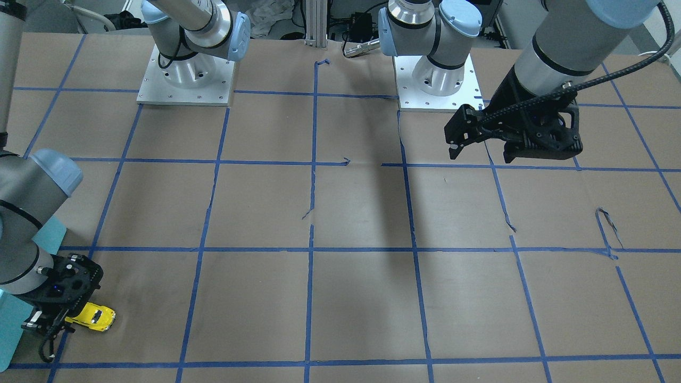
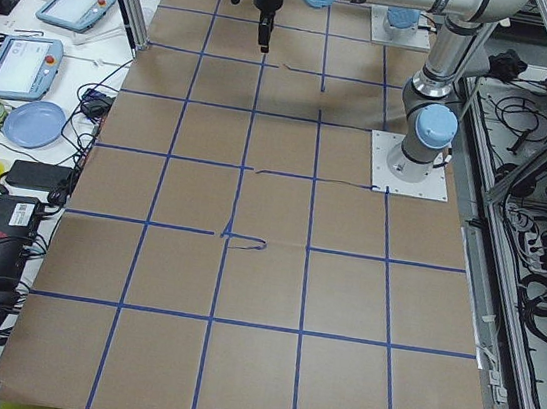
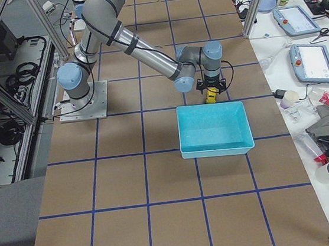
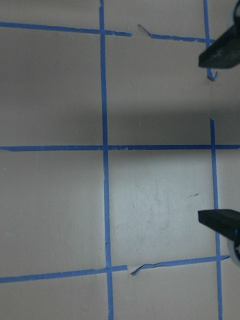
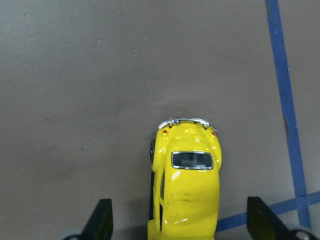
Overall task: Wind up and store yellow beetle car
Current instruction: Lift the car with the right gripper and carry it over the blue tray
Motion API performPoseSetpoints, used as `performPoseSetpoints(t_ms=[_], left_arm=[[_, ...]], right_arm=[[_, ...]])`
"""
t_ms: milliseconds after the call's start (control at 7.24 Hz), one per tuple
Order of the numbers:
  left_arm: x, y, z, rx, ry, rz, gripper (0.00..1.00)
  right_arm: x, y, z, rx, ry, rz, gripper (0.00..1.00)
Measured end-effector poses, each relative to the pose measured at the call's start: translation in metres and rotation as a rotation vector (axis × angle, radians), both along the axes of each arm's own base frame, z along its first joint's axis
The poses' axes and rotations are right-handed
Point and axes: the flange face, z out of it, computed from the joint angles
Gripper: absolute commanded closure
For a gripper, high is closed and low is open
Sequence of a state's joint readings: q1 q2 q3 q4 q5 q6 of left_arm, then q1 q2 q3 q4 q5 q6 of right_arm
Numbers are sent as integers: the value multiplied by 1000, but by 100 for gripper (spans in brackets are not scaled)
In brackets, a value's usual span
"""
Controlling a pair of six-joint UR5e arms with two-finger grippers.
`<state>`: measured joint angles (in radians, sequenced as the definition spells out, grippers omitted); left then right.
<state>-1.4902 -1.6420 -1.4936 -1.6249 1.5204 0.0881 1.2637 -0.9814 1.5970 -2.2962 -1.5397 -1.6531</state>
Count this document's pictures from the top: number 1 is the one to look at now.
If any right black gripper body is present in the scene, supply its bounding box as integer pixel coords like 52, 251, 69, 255
21, 254, 104, 335

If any yellow toy beetle car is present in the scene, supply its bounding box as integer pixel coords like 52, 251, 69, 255
65, 302, 117, 332

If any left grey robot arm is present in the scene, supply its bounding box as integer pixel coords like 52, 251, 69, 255
378, 1, 675, 163

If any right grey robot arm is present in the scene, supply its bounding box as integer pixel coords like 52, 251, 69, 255
1, 149, 104, 339

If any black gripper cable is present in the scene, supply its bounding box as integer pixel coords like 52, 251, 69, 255
479, 2, 676, 134

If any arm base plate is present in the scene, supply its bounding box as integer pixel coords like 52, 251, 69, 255
393, 55, 484, 113
137, 46, 235, 107

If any aluminium frame post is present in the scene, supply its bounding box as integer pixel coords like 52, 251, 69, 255
301, 0, 328, 50

